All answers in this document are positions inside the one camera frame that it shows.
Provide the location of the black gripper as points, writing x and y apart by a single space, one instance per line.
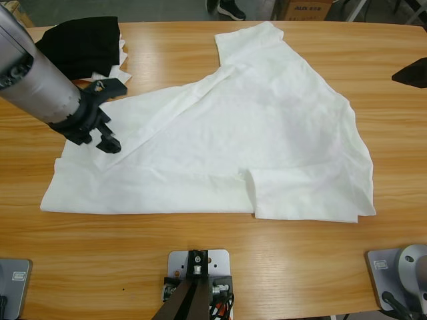
83 120

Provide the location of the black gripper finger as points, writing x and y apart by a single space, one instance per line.
418 66
418 80

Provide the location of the white T-shirt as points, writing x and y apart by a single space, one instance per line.
233 140

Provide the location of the pale folded garment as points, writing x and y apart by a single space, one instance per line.
121 75

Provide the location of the black folded garment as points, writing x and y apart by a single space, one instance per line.
86 43

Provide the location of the cardboard box with AUX print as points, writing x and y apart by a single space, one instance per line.
308 8

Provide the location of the wooden crate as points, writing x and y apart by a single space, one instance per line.
20 15

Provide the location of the white metal frame leg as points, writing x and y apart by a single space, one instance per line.
355 10

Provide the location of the white mount plate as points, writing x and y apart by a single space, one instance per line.
220 263

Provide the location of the grey base plate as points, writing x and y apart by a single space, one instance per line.
16 286
382 266

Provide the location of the dark camera post with bracket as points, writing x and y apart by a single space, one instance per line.
190 293

